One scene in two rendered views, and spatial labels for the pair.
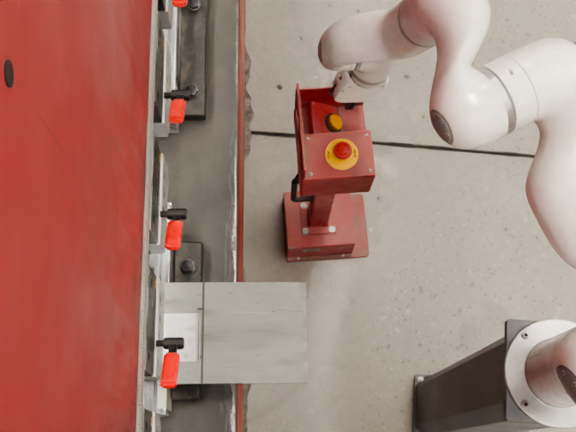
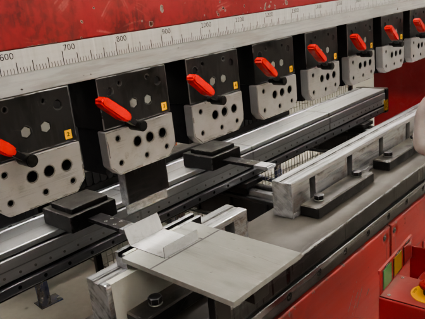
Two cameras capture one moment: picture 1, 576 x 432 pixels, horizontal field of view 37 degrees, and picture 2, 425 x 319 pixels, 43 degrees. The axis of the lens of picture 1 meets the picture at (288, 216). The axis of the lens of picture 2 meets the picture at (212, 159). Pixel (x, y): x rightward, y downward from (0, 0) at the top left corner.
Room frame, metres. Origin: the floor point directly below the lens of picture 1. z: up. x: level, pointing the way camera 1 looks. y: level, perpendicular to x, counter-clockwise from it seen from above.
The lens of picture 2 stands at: (-0.31, -0.57, 1.43)
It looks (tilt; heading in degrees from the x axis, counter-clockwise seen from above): 17 degrees down; 49
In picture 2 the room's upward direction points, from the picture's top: 6 degrees counter-clockwise
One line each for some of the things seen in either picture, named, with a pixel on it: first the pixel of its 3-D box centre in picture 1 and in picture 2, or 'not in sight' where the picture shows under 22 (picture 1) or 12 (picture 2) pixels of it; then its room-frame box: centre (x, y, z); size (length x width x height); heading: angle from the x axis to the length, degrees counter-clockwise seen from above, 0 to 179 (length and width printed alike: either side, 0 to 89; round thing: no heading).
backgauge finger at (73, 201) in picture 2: not in sight; (100, 214); (0.19, 0.39, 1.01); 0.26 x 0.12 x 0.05; 95
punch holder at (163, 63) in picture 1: (139, 79); (261, 77); (0.58, 0.26, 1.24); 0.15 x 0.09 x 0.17; 5
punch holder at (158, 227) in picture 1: (134, 197); (202, 94); (0.38, 0.24, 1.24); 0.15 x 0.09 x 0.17; 5
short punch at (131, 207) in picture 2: not in sight; (144, 181); (0.20, 0.23, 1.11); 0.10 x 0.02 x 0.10; 5
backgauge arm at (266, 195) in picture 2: not in sight; (219, 193); (0.76, 0.66, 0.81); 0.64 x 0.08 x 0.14; 95
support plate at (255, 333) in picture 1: (232, 332); (209, 257); (0.22, 0.08, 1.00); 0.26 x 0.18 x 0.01; 95
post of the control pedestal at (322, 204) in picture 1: (323, 189); not in sight; (0.70, -0.09, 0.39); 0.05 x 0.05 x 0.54; 9
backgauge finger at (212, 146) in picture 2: not in sight; (232, 157); (0.62, 0.43, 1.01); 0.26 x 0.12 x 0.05; 95
